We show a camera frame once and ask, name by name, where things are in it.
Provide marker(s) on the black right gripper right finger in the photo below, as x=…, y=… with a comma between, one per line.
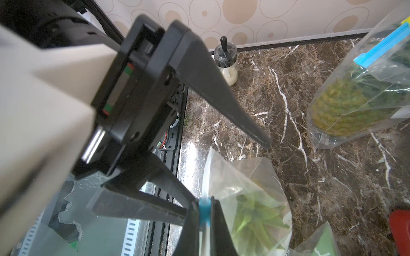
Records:
x=220, y=239

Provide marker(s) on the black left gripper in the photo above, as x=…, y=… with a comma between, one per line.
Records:
x=133, y=102

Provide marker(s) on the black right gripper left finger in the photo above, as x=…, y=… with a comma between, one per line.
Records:
x=188, y=243

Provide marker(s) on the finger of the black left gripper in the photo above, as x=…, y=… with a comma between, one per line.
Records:
x=121, y=196

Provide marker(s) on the green printed zip-top bag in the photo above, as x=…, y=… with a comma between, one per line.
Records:
x=320, y=243

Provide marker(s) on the pineapple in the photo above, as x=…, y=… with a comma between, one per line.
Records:
x=349, y=105
x=259, y=227

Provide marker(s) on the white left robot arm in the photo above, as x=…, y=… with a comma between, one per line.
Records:
x=75, y=101

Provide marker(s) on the clear bag blue zipper left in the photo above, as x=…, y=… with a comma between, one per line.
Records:
x=362, y=86

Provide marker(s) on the small glass seasoning jar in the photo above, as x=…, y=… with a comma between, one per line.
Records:
x=226, y=57

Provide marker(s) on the red polka-dot toaster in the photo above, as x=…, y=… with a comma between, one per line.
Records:
x=399, y=223

